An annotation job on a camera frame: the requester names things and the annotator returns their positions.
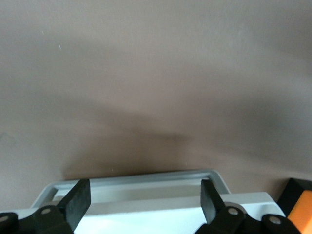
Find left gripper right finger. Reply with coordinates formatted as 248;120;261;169
195;179;246;234

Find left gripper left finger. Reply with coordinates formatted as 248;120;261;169
31;179;91;234

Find orange button enclosure box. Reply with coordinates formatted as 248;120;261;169
277;177;312;234

